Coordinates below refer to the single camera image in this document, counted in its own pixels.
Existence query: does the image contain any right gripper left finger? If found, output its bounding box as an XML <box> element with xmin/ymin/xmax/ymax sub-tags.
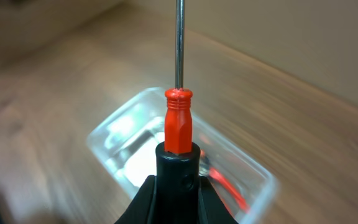
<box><xmin>114</xmin><ymin>175</ymin><xmax>156</xmax><ymax>224</ymax></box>

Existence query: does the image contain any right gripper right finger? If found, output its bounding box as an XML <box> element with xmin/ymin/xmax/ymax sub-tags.
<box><xmin>197</xmin><ymin>176</ymin><xmax>237</xmax><ymax>224</ymax></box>

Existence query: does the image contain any red black handled screwdriver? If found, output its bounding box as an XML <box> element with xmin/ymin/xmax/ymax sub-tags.
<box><xmin>155</xmin><ymin>0</ymin><xmax>200</xmax><ymax>223</ymax></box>

